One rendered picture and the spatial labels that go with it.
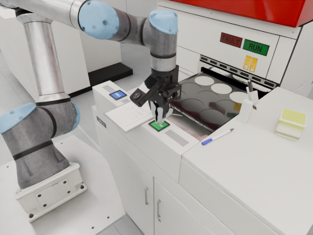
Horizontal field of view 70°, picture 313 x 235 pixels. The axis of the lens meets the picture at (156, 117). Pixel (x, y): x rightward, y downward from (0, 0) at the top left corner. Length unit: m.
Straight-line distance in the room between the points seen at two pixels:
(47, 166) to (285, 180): 0.67
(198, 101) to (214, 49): 0.34
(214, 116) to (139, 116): 0.33
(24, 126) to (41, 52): 0.26
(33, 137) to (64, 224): 0.27
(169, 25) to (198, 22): 0.70
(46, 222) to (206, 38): 1.08
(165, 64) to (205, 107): 0.42
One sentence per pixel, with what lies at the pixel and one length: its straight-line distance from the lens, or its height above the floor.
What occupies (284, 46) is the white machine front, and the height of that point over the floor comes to 1.14.
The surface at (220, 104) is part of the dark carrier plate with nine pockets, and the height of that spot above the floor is 0.90.
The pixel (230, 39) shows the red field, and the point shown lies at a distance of 1.20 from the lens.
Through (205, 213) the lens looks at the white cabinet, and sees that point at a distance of 0.79.
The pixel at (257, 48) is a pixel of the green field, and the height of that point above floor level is 1.10.
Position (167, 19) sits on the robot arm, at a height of 1.32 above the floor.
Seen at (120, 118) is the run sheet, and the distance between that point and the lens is 0.83.
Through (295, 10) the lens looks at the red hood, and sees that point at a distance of 1.01.
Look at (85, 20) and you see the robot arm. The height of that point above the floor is 1.34.
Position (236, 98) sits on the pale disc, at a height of 0.90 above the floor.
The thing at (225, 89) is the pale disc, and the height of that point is 0.90.
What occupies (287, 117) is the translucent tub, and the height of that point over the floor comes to 1.03.
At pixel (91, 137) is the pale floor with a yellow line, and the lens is 2.25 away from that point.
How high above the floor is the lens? 1.47
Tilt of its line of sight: 38 degrees down
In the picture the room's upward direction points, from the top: straight up
